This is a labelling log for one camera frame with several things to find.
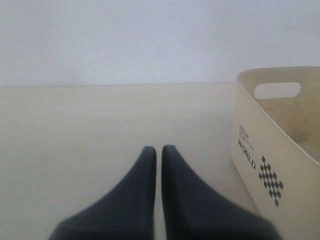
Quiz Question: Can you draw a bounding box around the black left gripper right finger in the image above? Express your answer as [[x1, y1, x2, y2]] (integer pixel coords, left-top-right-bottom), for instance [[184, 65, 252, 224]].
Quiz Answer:
[[161, 145, 280, 240]]

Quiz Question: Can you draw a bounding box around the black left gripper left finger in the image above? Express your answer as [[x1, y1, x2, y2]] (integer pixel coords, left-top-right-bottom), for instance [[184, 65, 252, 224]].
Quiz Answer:
[[49, 146, 157, 240]]

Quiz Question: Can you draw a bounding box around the cream plastic bin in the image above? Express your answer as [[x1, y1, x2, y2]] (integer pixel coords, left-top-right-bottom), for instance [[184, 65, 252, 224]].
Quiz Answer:
[[231, 66, 320, 228]]

